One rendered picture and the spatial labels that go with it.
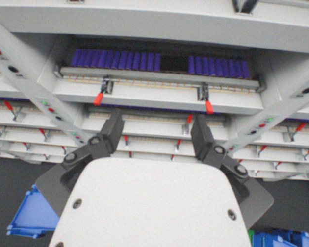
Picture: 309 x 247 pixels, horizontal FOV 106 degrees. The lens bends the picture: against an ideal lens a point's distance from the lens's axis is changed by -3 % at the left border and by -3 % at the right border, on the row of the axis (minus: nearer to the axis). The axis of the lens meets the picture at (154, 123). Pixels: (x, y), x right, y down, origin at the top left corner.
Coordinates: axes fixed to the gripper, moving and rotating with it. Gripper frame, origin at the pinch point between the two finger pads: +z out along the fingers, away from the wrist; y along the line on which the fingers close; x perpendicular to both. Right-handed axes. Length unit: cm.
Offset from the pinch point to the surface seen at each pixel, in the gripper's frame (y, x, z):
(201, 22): 6.1, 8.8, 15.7
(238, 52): 23.7, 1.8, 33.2
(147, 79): -3.2, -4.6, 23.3
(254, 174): 81, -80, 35
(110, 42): -15.8, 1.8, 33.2
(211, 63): 15.0, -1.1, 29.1
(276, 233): 92, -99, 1
